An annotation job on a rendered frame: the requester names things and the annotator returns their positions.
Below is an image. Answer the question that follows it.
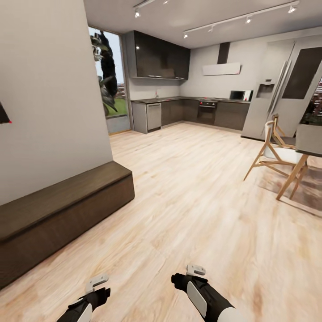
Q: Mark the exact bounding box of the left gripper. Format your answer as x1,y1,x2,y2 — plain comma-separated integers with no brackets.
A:
85,287,110,310

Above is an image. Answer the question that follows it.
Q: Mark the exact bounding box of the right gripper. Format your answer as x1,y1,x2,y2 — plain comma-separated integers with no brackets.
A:
171,273,195,294

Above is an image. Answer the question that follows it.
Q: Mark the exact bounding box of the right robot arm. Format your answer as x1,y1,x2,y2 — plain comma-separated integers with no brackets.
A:
171,263,252,322

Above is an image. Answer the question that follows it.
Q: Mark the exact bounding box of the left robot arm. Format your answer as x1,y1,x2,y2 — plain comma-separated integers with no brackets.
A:
57,274,110,322

